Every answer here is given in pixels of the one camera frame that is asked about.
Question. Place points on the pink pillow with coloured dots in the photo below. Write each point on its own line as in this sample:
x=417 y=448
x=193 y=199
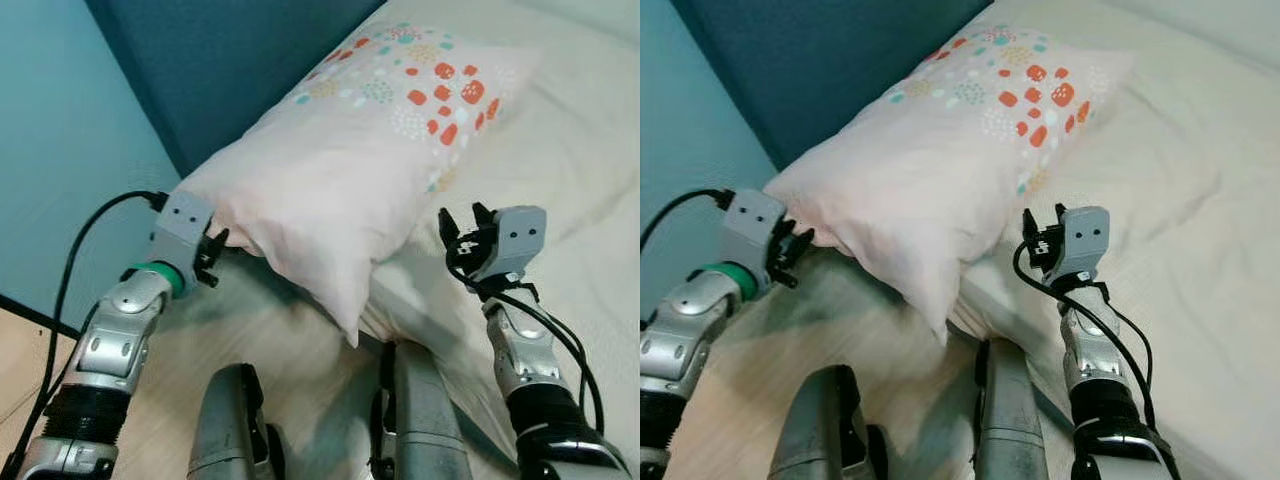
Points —
x=330 y=180
x=920 y=180

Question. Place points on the mattress with cream sheet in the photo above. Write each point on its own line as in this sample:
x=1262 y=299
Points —
x=560 y=150
x=1180 y=150

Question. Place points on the grey left robot leg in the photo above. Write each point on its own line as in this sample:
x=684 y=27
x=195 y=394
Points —
x=820 y=425
x=225 y=420

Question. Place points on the grey robot leg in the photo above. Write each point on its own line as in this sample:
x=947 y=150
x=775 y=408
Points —
x=1010 y=410
x=225 y=420
x=420 y=410
x=820 y=425

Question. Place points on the grey right robot leg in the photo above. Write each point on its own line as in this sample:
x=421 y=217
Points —
x=1010 y=410
x=420 y=410

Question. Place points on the dark baseboard strip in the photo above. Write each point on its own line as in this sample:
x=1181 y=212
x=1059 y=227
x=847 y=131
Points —
x=40 y=318

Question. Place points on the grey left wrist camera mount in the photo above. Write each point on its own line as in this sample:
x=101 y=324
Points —
x=752 y=225
x=180 y=225

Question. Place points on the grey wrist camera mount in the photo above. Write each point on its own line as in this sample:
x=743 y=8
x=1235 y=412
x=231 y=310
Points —
x=1085 y=240
x=752 y=225
x=515 y=240
x=180 y=225

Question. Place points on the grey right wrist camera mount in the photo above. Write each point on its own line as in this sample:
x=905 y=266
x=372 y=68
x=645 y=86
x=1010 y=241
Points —
x=515 y=240
x=1085 y=240

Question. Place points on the dark blue bed frame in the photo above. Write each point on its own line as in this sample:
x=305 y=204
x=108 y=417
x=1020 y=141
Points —
x=800 y=60
x=220 y=70

